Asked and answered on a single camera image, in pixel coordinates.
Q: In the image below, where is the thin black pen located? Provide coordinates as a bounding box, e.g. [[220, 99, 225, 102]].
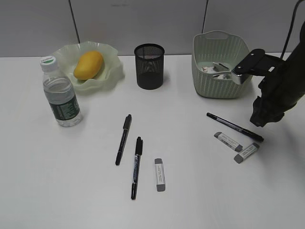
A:
[[206, 113, 264, 142]]

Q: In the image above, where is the black marker pen left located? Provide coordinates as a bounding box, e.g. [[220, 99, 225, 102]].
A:
[[115, 114, 132, 166]]

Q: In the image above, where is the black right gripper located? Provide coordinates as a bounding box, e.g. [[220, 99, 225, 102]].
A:
[[250, 56, 298, 127]]

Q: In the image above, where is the yellow mango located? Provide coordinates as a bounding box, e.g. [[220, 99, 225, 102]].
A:
[[73, 51, 103, 81]]

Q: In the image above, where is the black marker pen blue label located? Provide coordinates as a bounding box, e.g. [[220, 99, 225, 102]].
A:
[[131, 136, 143, 200]]

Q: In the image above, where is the white waste paper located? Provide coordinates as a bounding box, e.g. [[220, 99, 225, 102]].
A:
[[202, 62, 232, 80]]

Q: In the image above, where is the clear water bottle green label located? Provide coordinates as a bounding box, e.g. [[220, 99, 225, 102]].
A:
[[40, 56, 82, 127]]

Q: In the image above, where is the pale green wavy glass plate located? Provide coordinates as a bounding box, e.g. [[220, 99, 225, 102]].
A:
[[52, 41, 123, 92]]

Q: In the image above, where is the black mesh pen holder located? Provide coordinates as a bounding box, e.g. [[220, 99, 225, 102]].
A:
[[134, 43, 165, 90]]

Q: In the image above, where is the grey white eraser upper right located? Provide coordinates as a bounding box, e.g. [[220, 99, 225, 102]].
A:
[[214, 132, 243, 153]]

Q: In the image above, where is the pale green plastic basket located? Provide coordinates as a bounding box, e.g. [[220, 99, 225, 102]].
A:
[[192, 31, 252, 99]]

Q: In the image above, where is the grey white eraser lower right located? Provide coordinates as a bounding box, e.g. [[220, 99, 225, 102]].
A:
[[234, 143, 260, 164]]

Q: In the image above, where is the grey white eraser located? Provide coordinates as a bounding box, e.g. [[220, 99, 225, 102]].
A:
[[154, 158, 166, 192], [234, 143, 260, 164], [214, 132, 243, 153]]

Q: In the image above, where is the grey white eraser centre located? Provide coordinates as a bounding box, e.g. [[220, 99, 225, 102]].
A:
[[154, 158, 166, 192]]

